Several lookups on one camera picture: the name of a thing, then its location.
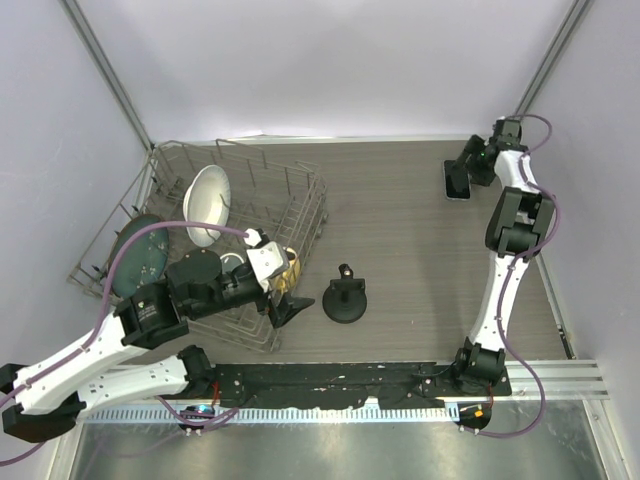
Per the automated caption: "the black smartphone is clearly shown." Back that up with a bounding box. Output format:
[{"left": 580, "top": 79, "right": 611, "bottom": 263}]
[{"left": 443, "top": 160, "right": 471, "bottom": 201}]

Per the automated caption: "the black phone stand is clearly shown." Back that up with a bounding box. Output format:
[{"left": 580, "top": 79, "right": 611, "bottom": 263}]
[{"left": 322, "top": 263, "right": 368, "bottom": 325}]

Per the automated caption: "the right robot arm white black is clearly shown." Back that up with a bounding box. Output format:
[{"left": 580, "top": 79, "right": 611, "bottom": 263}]
[{"left": 443, "top": 115, "right": 558, "bottom": 395}]

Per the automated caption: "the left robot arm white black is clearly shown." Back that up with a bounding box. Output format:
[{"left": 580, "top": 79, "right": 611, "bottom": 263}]
[{"left": 1, "top": 250, "right": 314, "bottom": 444}]

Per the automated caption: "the yellow cup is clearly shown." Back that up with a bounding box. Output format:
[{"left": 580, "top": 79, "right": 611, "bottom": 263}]
[{"left": 274, "top": 247, "right": 301, "bottom": 294}]

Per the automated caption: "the dark grey mug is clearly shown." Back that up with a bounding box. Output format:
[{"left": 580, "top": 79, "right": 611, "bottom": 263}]
[{"left": 220, "top": 252, "right": 245, "bottom": 274}]

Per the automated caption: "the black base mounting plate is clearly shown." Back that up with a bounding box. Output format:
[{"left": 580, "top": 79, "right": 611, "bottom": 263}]
[{"left": 209, "top": 362, "right": 512, "bottom": 410}]

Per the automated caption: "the white plate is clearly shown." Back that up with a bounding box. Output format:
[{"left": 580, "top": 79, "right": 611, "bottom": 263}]
[{"left": 183, "top": 165, "right": 231, "bottom": 227}]

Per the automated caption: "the teal plate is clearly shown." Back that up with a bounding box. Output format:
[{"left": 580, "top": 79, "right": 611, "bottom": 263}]
[{"left": 108, "top": 214, "right": 170, "bottom": 298}]

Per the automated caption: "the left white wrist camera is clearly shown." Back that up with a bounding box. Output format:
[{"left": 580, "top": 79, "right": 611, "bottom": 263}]
[{"left": 244, "top": 228, "right": 290, "bottom": 292}]

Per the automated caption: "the grey wire dish rack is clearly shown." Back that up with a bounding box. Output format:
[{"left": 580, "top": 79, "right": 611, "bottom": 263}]
[{"left": 65, "top": 138, "right": 331, "bottom": 352}]

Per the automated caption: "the white slotted cable duct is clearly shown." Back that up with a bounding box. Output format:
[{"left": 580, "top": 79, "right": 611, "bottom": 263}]
[{"left": 85, "top": 403, "right": 459, "bottom": 425}]

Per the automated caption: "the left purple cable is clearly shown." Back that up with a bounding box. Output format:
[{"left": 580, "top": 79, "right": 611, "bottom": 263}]
[{"left": 0, "top": 222, "right": 251, "bottom": 464}]

